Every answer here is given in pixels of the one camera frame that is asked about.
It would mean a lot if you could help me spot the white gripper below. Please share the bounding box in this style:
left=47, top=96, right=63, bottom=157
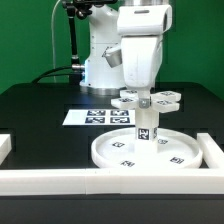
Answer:
left=121, top=36, right=163, bottom=109

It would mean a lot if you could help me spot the white cross-shaped table base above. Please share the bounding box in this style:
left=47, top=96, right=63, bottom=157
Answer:
left=111, top=90, right=181, bottom=113

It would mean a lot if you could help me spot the white round table top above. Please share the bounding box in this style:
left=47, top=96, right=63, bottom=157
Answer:
left=91, top=127, right=203, bottom=171

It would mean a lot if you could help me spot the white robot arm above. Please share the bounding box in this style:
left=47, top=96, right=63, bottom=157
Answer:
left=80, top=0, right=172, bottom=98

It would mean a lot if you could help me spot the white marker sheet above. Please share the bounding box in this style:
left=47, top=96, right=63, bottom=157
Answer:
left=63, top=109, right=135, bottom=126

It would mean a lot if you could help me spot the white U-shaped boundary frame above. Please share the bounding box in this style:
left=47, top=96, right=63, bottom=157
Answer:
left=0, top=133, right=224, bottom=196

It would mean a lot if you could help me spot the black cable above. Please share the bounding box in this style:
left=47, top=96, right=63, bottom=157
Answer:
left=31, top=65, right=83, bottom=84

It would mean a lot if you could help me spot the white cable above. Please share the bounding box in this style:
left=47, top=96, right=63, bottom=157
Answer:
left=50, top=0, right=64, bottom=84

